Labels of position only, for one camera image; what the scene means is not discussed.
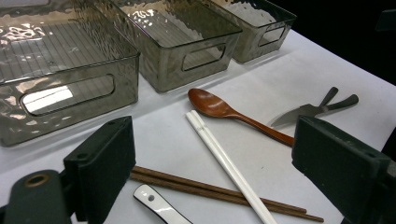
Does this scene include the brown wooden spoon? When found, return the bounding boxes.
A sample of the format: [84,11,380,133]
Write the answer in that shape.
[187,88,295,147]

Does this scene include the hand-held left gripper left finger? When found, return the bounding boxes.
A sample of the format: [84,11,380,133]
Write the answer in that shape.
[64,116,137,223]

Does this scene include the white table sheet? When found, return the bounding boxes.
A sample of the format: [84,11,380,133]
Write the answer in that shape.
[0,29,396,224]

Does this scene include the steel table knife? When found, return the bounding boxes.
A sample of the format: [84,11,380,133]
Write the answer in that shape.
[270,93,360,128]

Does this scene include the brown wooden chopstick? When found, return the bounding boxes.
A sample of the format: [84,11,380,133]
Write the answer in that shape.
[132,165,307,215]
[130,172,325,223]

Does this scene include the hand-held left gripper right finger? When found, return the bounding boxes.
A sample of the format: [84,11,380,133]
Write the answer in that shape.
[291,115,391,224]

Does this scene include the white chopstick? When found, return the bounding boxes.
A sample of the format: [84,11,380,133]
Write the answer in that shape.
[185,111,269,224]

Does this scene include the smoked clear plastic bin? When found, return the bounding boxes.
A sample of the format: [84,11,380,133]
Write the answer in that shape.
[92,0,243,93]
[202,0,298,64]
[0,0,140,147]

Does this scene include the dark brown chopsticks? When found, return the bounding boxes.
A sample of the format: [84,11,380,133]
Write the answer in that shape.
[190,109,278,224]

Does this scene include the white ceramic spoon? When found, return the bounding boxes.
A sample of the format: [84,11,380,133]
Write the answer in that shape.
[133,184,193,224]

